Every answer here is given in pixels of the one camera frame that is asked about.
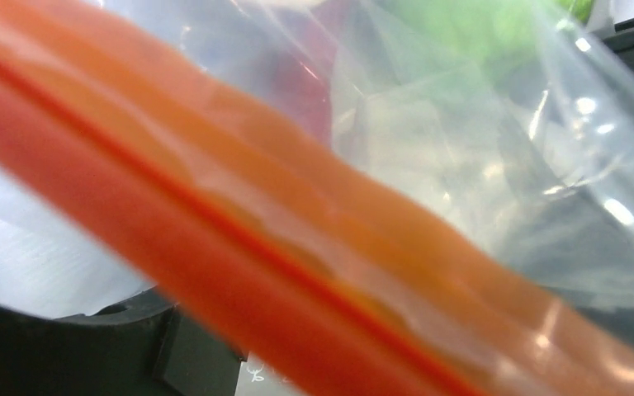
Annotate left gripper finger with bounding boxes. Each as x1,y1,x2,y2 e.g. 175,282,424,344
0,290,246,395

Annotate clear zip top bag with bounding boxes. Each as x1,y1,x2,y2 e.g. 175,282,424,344
0,1,634,395

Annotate green fake bumpy vegetable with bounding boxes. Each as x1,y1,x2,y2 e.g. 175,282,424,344
370,1,594,78

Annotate fake red chili pepper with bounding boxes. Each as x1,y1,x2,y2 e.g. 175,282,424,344
263,1,353,147

